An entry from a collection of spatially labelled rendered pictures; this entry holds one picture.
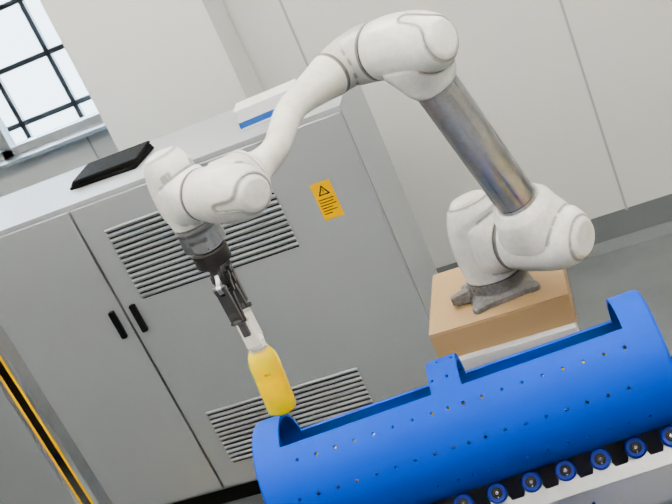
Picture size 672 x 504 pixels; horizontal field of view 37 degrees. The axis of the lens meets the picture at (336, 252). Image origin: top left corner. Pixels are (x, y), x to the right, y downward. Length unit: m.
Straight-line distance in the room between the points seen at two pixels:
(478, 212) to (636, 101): 2.38
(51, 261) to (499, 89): 2.14
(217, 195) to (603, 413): 0.88
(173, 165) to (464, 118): 0.67
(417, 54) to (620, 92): 2.77
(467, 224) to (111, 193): 1.61
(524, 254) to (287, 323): 1.55
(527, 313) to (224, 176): 1.03
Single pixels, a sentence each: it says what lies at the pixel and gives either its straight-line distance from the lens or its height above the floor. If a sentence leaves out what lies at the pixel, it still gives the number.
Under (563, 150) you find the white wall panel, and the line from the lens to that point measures 4.84.
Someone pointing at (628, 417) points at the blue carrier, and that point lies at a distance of 2.11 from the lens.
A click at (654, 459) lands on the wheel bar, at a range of 2.22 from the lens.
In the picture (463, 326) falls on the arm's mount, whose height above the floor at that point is 1.08.
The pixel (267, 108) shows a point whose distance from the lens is 3.62.
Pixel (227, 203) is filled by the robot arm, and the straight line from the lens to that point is 1.79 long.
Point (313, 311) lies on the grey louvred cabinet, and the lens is 3.75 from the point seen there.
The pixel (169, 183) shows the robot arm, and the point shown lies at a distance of 1.91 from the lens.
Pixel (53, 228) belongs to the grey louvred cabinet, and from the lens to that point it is 3.84.
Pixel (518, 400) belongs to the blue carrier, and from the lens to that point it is 2.07.
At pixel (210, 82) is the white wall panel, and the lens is 4.50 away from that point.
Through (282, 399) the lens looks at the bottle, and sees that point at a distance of 2.14.
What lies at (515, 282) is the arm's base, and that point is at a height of 1.11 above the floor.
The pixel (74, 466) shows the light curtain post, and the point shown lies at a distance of 2.72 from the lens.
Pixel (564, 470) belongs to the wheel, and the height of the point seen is 0.97.
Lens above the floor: 2.33
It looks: 22 degrees down
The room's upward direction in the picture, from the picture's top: 24 degrees counter-clockwise
